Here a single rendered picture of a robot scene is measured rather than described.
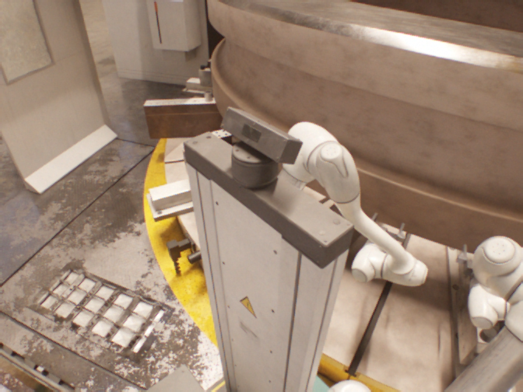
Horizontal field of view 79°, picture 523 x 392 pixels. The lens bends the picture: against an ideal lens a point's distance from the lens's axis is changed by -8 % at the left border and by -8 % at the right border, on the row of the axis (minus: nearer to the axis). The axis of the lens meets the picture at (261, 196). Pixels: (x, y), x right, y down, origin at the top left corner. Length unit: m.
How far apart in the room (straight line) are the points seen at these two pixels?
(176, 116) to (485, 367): 3.26
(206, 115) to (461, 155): 2.51
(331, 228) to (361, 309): 1.75
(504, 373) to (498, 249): 0.29
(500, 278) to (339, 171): 0.49
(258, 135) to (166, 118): 3.20
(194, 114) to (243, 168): 3.12
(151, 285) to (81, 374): 0.75
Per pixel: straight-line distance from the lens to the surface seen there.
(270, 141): 0.47
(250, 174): 0.49
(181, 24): 5.22
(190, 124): 3.65
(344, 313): 2.16
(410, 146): 1.80
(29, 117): 4.02
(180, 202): 2.74
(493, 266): 0.94
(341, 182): 1.03
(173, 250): 2.50
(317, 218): 0.47
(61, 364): 2.61
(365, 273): 1.44
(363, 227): 1.24
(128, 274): 2.84
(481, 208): 1.78
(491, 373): 1.00
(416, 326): 2.24
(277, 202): 0.49
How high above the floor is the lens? 2.09
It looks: 39 degrees down
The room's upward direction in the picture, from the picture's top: straight up
